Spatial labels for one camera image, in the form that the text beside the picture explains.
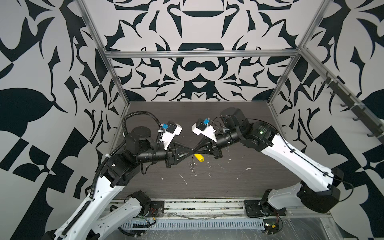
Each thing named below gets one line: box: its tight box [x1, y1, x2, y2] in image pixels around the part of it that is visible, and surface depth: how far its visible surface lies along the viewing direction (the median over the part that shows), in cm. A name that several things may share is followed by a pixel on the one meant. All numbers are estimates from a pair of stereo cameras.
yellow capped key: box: [194, 154, 205, 162], surface depth 59 cm
